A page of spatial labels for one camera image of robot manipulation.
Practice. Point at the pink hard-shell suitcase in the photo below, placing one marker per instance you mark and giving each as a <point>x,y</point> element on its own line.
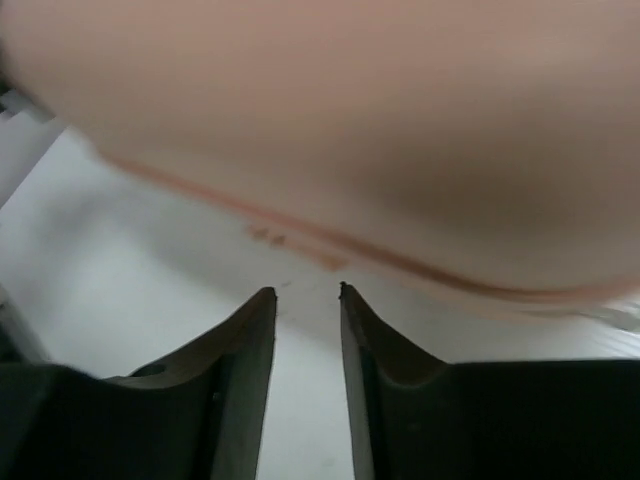
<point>486,152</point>

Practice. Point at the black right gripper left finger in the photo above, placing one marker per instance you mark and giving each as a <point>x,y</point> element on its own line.
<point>196,413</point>

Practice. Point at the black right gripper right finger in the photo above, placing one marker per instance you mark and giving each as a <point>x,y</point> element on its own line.
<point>414,416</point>

